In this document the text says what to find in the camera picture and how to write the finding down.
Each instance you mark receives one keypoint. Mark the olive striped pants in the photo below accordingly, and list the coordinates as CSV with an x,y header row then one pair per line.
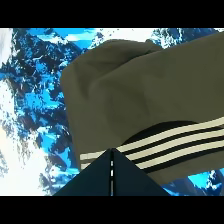
x,y
143,100

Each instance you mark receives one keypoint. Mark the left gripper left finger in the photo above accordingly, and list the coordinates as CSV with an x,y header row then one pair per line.
x,y
91,179

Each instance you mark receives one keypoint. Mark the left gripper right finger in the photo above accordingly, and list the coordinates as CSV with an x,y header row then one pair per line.
x,y
133,180

